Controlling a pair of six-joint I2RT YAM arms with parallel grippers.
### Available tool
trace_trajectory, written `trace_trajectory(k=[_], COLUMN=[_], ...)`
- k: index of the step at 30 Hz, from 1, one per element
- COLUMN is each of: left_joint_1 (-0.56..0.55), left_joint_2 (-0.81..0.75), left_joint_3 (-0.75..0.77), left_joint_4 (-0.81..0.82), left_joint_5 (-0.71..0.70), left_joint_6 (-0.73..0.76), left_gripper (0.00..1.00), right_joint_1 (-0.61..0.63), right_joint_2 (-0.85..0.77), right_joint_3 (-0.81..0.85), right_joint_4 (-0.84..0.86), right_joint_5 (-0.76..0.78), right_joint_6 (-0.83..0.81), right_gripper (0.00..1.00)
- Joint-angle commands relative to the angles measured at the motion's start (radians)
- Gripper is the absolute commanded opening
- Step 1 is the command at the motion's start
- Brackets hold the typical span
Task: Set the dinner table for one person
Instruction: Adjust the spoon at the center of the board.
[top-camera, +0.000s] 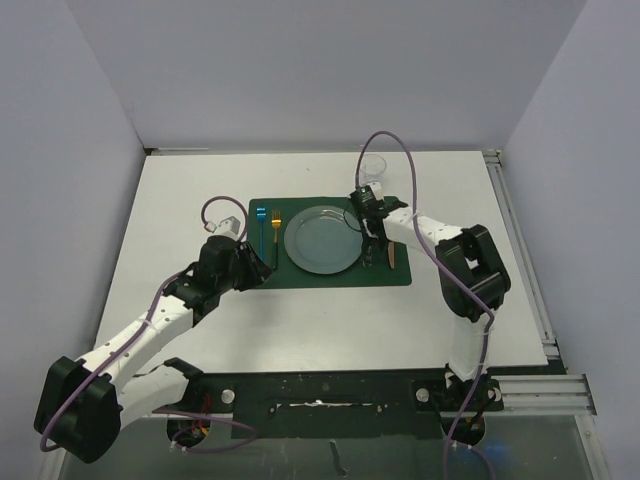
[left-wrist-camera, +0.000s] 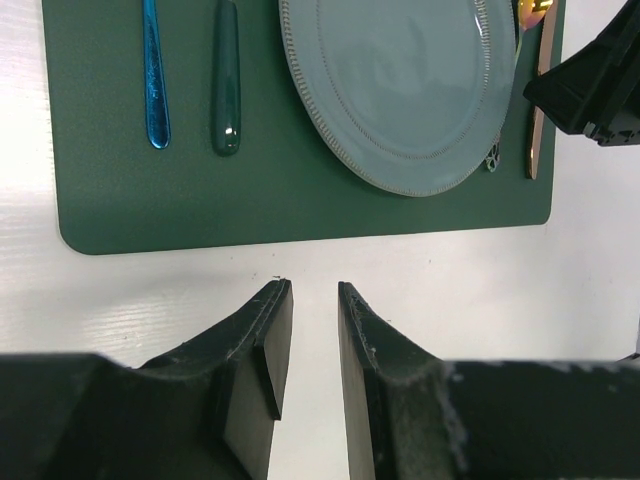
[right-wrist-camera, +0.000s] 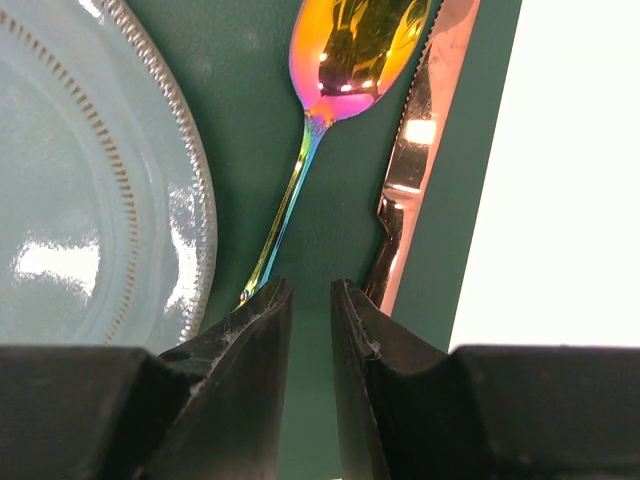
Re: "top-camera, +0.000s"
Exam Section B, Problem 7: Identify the brown knife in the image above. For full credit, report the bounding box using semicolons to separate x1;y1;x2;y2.
387;241;396;270

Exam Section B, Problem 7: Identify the clear drinking glass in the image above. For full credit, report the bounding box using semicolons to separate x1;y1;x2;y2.
359;154;387;185

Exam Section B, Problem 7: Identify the grey-blue round plate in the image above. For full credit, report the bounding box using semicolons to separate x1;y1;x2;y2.
284;205;363;275

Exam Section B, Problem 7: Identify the gold fork green handle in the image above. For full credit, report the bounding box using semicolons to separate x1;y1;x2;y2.
271;209;282;271

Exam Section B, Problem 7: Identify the dark green placemat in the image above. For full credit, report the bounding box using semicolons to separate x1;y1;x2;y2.
248;197;412;290

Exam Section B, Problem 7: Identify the blue metallic fork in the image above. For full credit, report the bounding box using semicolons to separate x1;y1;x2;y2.
256;206;266;260

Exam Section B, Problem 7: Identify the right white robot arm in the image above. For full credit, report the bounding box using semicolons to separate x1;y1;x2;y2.
349;182;511;409

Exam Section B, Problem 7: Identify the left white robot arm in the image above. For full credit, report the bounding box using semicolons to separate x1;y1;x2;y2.
34;235;273;463

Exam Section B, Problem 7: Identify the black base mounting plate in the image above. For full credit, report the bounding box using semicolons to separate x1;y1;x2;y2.
168;369;504;439

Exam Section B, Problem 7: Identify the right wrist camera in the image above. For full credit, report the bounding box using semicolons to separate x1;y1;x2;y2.
350;181;384;211

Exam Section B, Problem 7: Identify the aluminium right side rail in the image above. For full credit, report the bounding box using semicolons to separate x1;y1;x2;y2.
482;150;561;360

